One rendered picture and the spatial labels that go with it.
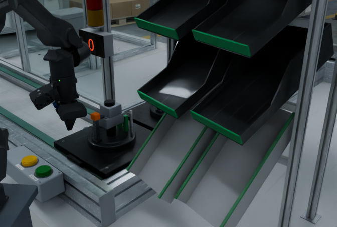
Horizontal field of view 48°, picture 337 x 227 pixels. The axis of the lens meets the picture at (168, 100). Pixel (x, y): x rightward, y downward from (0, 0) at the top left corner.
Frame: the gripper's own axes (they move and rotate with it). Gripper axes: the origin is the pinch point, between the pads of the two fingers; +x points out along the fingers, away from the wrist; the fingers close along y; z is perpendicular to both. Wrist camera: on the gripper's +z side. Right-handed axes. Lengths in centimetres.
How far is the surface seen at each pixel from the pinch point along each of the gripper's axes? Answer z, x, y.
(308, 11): -530, 97, -443
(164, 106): -14.8, -11.7, 26.7
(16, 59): 4, 23, -133
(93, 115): -7.0, 1.6, -1.8
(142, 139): -20.6, 12.0, -1.3
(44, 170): 7.9, 11.9, 2.9
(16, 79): 8, 15, -77
